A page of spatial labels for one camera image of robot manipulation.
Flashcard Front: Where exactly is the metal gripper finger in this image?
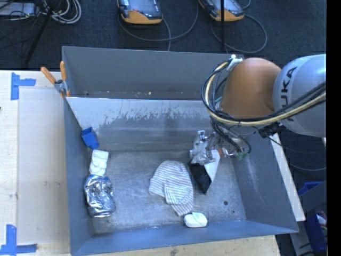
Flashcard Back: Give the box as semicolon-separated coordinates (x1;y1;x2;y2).
189;148;216;165
196;129;208;147

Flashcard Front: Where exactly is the black and white box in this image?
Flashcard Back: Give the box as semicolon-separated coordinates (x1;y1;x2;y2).
188;150;222;195

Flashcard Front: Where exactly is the white striped cloth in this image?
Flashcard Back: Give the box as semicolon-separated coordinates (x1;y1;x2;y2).
148;160;194;217

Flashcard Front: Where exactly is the grey metal bin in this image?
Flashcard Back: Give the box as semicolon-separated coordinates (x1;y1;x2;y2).
61;45;300;256

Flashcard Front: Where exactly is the small white rounded packet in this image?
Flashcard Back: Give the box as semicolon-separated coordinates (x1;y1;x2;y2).
183;212;208;228

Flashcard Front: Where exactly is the white crumpled packet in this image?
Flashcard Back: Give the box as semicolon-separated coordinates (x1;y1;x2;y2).
88;149;110;176

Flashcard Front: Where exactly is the silver crumpled foil bag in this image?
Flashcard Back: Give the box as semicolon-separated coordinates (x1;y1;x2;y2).
83;174;117;219

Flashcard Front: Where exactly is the small blue box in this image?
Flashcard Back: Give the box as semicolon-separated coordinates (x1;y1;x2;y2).
80;126;100;150

